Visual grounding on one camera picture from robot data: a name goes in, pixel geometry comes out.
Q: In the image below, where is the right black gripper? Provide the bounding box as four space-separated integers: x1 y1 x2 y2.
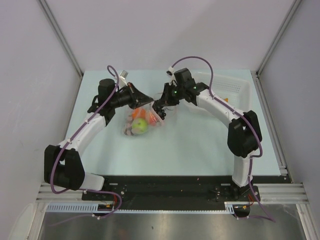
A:
158 82 185 108

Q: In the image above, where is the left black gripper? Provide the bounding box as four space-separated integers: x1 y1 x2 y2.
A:
110 82 154 110

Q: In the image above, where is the orange toy tangerine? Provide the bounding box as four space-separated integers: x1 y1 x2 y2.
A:
131 108 146 119

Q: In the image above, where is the dark toy grape bunch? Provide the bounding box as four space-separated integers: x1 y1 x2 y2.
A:
152 105 167 120

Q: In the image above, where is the clear zip top bag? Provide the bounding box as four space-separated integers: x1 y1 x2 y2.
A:
122 92 180 137

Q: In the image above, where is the green toy apple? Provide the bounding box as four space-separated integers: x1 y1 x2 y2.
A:
132 118 148 134

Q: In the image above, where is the toy peach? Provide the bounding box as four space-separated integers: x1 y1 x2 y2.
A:
146 111 158 126

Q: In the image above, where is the grey toy fish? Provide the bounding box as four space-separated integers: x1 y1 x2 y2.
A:
122 116 134 136

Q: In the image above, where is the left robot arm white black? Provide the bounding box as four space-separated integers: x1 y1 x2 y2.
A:
44 78 153 200

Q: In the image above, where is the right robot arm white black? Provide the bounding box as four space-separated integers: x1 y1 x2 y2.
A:
152 67 263 201

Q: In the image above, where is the white plastic basket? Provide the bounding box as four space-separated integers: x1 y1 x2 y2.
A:
181 72 253 116

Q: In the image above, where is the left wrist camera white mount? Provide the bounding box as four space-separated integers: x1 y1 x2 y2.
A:
118 70 128 88

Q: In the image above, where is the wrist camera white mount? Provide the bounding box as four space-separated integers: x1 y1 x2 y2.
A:
166 66 176 84
118 70 128 88

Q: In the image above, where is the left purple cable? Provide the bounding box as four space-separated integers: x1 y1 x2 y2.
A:
50 65 123 227

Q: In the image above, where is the purple cable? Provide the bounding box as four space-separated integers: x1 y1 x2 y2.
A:
50 65 123 227
171 56 277 223

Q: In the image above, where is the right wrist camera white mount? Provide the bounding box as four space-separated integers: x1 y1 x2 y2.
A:
166 66 176 84

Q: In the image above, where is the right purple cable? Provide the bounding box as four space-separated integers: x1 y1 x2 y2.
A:
171 56 277 223

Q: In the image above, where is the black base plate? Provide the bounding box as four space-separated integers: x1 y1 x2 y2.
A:
81 174 293 211

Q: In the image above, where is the left aluminium corner post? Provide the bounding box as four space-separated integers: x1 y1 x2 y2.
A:
37 0 84 79

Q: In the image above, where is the aluminium corner post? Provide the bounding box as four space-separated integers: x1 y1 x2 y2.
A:
255 0 303 77
37 0 84 79

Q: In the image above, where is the right aluminium side rail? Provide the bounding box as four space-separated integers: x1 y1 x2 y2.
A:
251 71 289 176

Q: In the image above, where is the white slotted cable duct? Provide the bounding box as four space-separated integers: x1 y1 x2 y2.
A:
46 202 249 215

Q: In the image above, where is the right aluminium corner post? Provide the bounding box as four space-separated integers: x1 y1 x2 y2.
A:
255 0 303 77

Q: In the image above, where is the aluminium front rail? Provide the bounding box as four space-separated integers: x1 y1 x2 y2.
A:
36 183 309 215

